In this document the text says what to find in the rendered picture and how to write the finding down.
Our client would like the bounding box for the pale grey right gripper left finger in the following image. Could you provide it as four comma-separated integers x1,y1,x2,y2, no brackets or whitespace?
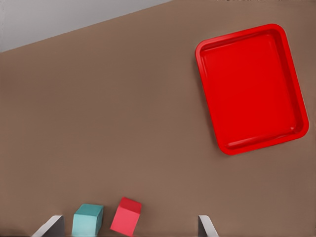
31,215,65,237

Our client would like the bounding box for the teal cube block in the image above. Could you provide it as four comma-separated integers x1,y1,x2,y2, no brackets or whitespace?
72,203,104,237

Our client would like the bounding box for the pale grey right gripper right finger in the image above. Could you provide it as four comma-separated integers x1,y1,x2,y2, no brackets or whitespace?
198,214,219,237

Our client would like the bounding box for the red cube block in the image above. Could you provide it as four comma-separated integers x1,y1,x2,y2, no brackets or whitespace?
110,196,143,236

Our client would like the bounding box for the red rectangular tray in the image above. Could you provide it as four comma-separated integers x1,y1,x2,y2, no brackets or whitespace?
195,23,310,156

